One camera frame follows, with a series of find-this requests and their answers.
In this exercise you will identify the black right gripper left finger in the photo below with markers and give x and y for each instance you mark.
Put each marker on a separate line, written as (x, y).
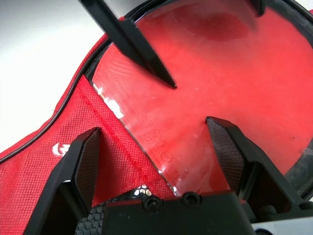
(73, 176)

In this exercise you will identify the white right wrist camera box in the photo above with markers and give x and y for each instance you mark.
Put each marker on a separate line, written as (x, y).
(288, 227)

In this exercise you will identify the red black paddle case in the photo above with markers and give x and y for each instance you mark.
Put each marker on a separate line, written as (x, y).
(36, 183)

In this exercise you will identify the red ping-pong paddle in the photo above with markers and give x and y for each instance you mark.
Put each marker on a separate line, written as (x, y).
(220, 85)

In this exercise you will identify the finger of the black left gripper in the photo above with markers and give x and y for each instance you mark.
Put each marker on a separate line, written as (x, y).
(132, 39)
(259, 7)

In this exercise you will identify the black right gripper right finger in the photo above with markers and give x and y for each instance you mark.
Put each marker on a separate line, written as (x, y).
(244, 161)

